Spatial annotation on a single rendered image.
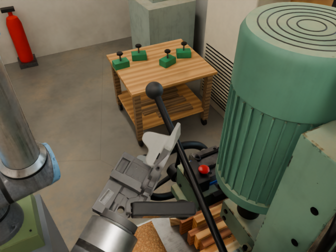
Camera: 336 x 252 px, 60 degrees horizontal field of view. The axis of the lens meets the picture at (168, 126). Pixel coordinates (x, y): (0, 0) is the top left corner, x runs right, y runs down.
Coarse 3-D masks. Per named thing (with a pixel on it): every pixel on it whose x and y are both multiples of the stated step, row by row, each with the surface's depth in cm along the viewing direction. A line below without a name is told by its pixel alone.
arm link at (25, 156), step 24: (0, 72) 66; (0, 96) 69; (0, 120) 73; (24, 120) 82; (0, 144) 80; (24, 144) 85; (0, 168) 92; (24, 168) 92; (48, 168) 99; (24, 192) 98
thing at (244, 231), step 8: (224, 200) 68; (224, 208) 69; (232, 208) 67; (224, 216) 70; (232, 216) 66; (240, 216) 65; (264, 216) 65; (232, 224) 68; (240, 224) 64; (248, 224) 64; (256, 224) 64; (232, 232) 69; (240, 232) 65; (248, 232) 62; (256, 232) 62; (240, 240) 66; (248, 240) 63
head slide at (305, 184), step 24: (312, 144) 34; (288, 168) 38; (312, 168) 35; (288, 192) 40; (312, 192) 36; (288, 216) 42; (312, 216) 37; (264, 240) 50; (288, 240) 43; (312, 240) 39
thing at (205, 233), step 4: (216, 224) 75; (220, 224) 75; (224, 224) 75; (208, 228) 74; (220, 228) 74; (200, 232) 73; (204, 232) 73; (208, 232) 73; (196, 236) 72; (200, 236) 72; (204, 236) 72; (196, 240) 73; (196, 244) 74; (196, 248) 75
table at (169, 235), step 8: (176, 184) 94; (176, 192) 92; (160, 224) 80; (168, 224) 80; (160, 232) 79; (168, 232) 79; (176, 232) 79; (168, 240) 77; (176, 240) 77; (184, 240) 77; (168, 248) 75; (176, 248) 75; (184, 248) 75; (192, 248) 75
